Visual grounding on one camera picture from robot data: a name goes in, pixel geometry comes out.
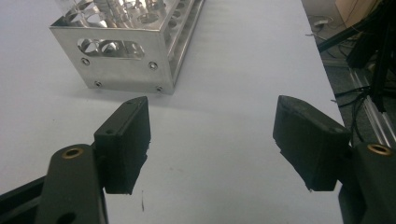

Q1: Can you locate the white cable with adapter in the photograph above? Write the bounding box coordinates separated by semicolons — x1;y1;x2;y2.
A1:
305;14;334;39

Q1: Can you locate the black floor cable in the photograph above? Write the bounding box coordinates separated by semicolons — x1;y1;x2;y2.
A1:
332;86;376;143

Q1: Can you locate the metal test tube rack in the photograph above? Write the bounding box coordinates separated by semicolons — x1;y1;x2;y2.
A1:
49;0;206;95

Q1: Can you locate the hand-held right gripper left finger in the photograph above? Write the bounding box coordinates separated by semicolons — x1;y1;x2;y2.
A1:
93;95;152;196

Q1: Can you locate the white board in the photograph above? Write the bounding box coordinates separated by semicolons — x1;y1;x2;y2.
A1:
0;0;346;224

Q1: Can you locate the black stand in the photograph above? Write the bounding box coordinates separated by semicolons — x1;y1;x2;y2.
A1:
317;0;396;114

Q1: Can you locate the aluminium floor rail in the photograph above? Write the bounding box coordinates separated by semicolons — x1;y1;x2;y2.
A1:
348;68;396;151

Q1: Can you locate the wooden bench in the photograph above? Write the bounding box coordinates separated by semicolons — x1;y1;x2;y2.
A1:
334;0;383;30

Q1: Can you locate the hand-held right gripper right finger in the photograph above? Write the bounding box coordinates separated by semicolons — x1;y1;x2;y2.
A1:
272;94;353;192

